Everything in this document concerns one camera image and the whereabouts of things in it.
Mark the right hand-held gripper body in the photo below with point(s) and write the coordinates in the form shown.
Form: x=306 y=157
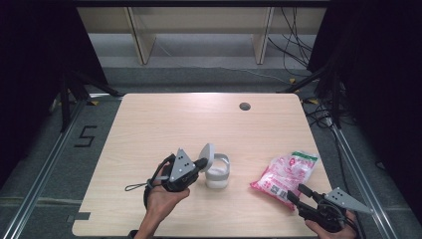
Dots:
x=326 y=215

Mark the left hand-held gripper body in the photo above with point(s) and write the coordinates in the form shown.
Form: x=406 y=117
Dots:
x=180 y=169

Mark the clear jar with grey lid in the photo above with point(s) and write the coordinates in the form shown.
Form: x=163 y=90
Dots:
x=217 y=181

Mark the pink and white packet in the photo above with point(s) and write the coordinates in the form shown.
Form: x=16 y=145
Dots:
x=285 y=176

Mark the person's right hand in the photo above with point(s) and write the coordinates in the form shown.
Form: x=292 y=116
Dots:
x=331 y=235

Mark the person's left hand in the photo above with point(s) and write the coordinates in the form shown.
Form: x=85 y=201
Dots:
x=162 y=200

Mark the black metal stand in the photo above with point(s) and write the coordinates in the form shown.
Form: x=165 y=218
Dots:
x=335 y=99
x=64 y=99

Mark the light wooden shelf unit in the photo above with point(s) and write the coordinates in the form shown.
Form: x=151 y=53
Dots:
x=142 y=46

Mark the black curtain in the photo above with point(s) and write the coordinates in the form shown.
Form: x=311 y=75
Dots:
x=381 y=83
x=33 y=66

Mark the aluminium floor rail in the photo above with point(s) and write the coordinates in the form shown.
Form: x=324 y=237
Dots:
x=358 y=179
x=43 y=177

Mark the black table bracket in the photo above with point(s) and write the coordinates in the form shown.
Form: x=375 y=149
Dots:
x=81 y=216

